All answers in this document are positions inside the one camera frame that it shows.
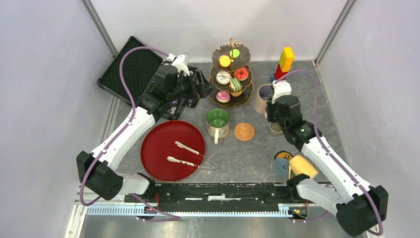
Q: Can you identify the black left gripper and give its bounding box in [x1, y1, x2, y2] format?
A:
[167, 69, 216, 102]

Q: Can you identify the small grey cup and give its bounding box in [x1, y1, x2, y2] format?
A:
[269, 122, 283, 136]

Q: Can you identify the pink ceramic mug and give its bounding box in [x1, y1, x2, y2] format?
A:
[254, 84, 272, 114]

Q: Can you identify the green inside ceramic mug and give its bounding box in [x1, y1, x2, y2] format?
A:
[206, 108, 230, 145]

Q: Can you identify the woven coaster front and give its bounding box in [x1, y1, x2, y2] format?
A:
[234, 122, 255, 141]

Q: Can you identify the pink frosted donut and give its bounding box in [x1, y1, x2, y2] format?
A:
[216, 91, 231, 103]

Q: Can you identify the white chocolate striped donut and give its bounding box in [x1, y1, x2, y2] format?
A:
[216, 70, 231, 85]

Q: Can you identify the yellow ceramic mug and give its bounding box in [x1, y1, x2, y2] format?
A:
[289, 155, 318, 179]

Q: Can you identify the red frosted donut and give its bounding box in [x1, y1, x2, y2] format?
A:
[233, 67, 249, 81]

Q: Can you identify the orange macaron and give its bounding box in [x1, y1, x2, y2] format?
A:
[218, 55, 232, 68]

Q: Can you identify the green matcha cake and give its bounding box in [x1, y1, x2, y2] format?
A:
[229, 77, 242, 92]

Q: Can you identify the green macaron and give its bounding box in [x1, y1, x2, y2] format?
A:
[229, 49, 240, 59]

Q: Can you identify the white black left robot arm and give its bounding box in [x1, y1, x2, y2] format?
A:
[76, 64, 215, 206]

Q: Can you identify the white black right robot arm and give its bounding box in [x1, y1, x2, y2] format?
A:
[265, 95, 389, 237]

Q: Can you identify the red round tray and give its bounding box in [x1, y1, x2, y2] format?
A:
[140, 120, 206, 182]

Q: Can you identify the black poker chip case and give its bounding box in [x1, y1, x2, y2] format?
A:
[97, 36, 201, 121]

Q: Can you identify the yellow round coaster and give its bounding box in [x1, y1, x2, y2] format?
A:
[274, 151, 294, 160]

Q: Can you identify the red yellow toy block tower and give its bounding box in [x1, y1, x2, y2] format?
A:
[270, 47, 295, 82]

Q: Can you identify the small brown pastry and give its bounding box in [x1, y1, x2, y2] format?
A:
[230, 91, 243, 97]

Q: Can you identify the three-tier black gold stand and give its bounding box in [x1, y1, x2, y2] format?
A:
[209, 38, 254, 107]

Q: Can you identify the blue round coaster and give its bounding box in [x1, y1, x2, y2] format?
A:
[273, 158, 289, 178]

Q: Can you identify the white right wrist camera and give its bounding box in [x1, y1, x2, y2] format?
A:
[271, 80, 292, 104]

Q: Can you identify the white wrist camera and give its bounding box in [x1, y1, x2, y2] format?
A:
[167, 53, 191, 76]
[271, 80, 292, 104]

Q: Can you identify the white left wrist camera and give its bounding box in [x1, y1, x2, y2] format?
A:
[167, 53, 191, 76]

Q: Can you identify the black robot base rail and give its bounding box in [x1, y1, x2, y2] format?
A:
[140, 182, 307, 212]

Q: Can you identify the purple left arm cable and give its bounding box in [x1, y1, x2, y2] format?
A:
[79, 46, 169, 207]

